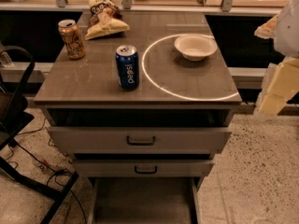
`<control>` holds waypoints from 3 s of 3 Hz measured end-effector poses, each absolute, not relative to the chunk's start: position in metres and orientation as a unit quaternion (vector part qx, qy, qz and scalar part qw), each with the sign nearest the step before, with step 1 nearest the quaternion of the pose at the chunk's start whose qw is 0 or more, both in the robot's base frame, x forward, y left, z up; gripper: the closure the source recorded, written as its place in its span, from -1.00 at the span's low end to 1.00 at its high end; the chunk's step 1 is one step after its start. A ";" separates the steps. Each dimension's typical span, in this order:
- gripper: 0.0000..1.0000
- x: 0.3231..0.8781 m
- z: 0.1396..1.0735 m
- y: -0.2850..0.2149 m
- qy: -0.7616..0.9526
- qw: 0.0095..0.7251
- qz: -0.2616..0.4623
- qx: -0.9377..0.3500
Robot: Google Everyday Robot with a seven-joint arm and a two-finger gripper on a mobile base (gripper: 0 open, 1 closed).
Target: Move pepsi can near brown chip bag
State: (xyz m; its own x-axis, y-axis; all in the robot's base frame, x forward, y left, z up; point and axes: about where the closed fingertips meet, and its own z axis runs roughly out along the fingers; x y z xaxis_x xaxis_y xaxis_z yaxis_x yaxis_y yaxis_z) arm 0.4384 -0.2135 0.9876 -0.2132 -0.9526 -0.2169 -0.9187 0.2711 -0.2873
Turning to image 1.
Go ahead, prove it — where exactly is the grey drawer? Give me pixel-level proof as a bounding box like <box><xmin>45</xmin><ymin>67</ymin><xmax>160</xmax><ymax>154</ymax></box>
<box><xmin>73</xmin><ymin>160</ymin><xmax>214</xmax><ymax>177</ymax></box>
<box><xmin>49</xmin><ymin>127</ymin><xmax>231</xmax><ymax>154</ymax></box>

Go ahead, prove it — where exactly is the white bowl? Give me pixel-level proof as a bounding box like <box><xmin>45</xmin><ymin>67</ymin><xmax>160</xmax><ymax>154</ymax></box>
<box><xmin>174</xmin><ymin>34</ymin><xmax>217</xmax><ymax>62</ymax></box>

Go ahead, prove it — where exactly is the brown chip bag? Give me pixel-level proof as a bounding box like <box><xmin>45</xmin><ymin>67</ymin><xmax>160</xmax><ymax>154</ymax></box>
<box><xmin>85</xmin><ymin>0</ymin><xmax>130</xmax><ymax>40</ymax></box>

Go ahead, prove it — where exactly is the black floor cable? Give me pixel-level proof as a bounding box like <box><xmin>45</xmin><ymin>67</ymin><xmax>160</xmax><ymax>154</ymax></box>
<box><xmin>6</xmin><ymin>119</ymin><xmax>88</xmax><ymax>224</ymax></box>

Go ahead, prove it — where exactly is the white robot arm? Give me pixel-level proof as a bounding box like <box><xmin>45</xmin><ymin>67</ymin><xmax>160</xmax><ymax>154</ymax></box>
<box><xmin>254</xmin><ymin>0</ymin><xmax>299</xmax><ymax>117</ymax></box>

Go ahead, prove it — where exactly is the bottom open drawer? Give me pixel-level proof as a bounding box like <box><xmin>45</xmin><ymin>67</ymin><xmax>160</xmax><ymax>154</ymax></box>
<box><xmin>88</xmin><ymin>177</ymin><xmax>201</xmax><ymax>224</ymax></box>

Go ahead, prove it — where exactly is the black chair frame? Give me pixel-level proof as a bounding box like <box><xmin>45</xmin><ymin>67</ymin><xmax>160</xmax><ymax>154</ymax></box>
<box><xmin>0</xmin><ymin>46</ymin><xmax>78</xmax><ymax>224</ymax></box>

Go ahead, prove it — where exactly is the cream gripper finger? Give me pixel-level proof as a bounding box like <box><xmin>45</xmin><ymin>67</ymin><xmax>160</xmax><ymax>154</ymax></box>
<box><xmin>254</xmin><ymin>15</ymin><xmax>278</xmax><ymax>39</ymax></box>
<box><xmin>257</xmin><ymin>57</ymin><xmax>299</xmax><ymax>116</ymax></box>

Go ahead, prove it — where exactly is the metal rail shelf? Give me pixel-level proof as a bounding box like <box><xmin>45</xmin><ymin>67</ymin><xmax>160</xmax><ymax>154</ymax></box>
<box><xmin>0</xmin><ymin>0</ymin><xmax>290</xmax><ymax>15</ymax></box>

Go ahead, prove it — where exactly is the blue pepsi can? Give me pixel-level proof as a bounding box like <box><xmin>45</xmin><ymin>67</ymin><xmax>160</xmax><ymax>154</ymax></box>
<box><xmin>115</xmin><ymin>45</ymin><xmax>139</xmax><ymax>91</ymax></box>

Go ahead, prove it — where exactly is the grey drawer cabinet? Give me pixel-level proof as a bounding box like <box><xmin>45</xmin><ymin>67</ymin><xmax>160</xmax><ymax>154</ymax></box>
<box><xmin>36</xmin><ymin>11</ymin><xmax>241</xmax><ymax>224</ymax></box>

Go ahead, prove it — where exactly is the middle grey drawer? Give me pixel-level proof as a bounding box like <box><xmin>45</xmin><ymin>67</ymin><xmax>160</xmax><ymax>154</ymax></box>
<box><xmin>73</xmin><ymin>160</ymin><xmax>214</xmax><ymax>177</ymax></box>

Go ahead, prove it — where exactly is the upper grey drawer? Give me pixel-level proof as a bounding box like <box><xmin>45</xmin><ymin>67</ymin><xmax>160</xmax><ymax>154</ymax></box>
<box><xmin>49</xmin><ymin>127</ymin><xmax>231</xmax><ymax>154</ymax></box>

